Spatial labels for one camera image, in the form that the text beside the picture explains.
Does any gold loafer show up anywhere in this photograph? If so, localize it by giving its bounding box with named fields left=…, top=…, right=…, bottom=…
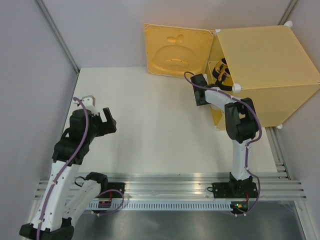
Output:
left=212, top=58, right=228, bottom=79
left=216, top=67, right=233, bottom=92

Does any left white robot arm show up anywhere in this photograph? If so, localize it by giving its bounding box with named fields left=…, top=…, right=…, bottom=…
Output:
left=19, top=107, right=117, bottom=240

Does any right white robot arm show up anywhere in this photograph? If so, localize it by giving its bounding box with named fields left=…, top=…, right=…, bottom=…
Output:
left=184, top=71, right=262, bottom=198

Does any yellow plastic shoe cabinet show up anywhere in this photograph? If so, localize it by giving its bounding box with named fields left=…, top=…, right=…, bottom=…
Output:
left=205, top=25, right=320, bottom=127

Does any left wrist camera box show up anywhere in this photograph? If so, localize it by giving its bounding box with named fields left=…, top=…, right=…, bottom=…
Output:
left=81, top=95, right=98, bottom=115

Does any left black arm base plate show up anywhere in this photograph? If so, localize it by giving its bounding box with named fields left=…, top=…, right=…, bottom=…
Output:
left=105, top=182, right=126, bottom=199

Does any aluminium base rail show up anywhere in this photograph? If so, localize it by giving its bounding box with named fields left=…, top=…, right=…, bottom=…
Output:
left=34, top=126, right=308, bottom=201

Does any white slotted cable duct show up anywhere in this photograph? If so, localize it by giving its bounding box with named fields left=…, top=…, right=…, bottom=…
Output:
left=85, top=199, right=233, bottom=212

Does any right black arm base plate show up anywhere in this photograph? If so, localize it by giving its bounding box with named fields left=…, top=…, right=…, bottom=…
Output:
left=212, top=182, right=258, bottom=199

